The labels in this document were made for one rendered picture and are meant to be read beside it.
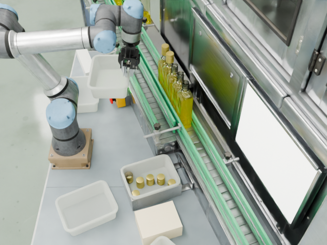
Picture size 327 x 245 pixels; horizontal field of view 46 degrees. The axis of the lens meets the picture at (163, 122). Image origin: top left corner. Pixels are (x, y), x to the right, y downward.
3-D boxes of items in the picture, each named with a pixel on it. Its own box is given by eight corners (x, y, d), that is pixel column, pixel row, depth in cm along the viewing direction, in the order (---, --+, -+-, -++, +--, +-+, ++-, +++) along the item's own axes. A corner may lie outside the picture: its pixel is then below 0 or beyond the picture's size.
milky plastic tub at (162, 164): (181, 194, 168) (182, 183, 162) (132, 211, 163) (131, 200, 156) (167, 164, 179) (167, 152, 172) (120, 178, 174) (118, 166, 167)
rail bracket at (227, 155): (238, 173, 161) (243, 153, 151) (223, 178, 159) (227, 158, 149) (233, 166, 163) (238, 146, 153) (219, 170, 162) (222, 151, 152)
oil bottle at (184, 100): (191, 127, 177) (193, 93, 161) (179, 130, 176) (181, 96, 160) (186, 118, 181) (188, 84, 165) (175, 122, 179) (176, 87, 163)
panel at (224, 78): (299, 227, 133) (330, 170, 108) (291, 230, 132) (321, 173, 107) (192, 68, 190) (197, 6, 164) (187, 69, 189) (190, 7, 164)
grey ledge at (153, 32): (190, 96, 204) (191, 80, 196) (175, 101, 202) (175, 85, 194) (135, 5, 264) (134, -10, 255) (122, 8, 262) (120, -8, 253)
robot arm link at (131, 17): (120, -4, 142) (144, -2, 144) (119, 22, 151) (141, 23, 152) (121, 8, 137) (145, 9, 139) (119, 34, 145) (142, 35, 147)
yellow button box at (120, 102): (130, 105, 205) (129, 95, 199) (117, 109, 203) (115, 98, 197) (126, 96, 209) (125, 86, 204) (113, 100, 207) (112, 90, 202)
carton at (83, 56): (87, 81, 217) (85, 73, 213) (77, 56, 232) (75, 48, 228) (97, 78, 219) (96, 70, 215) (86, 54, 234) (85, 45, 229)
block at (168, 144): (177, 150, 176) (177, 140, 171) (157, 156, 174) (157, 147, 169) (174, 145, 179) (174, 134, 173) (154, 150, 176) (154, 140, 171)
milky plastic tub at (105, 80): (89, 103, 166) (85, 88, 159) (95, 69, 181) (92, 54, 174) (130, 103, 166) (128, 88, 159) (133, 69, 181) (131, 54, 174)
